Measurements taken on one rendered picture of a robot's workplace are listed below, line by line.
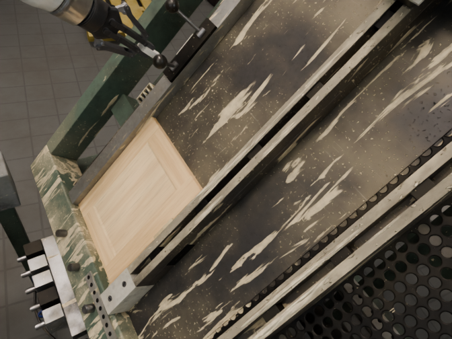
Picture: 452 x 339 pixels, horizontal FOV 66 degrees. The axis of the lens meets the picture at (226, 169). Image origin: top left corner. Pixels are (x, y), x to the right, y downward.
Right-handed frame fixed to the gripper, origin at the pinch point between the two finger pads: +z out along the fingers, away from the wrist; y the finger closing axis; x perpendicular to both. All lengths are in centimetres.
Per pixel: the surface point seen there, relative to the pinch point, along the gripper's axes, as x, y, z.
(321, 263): 66, 1, 8
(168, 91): 1.0, 6.7, 12.5
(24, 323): -6, 148, 43
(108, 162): 0.9, 36.9, 12.2
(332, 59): 36.4, -27.6, 8.4
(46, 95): -178, 116, 83
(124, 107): -17.7, 25.8, 19.1
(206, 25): -1.9, -14.4, 10.6
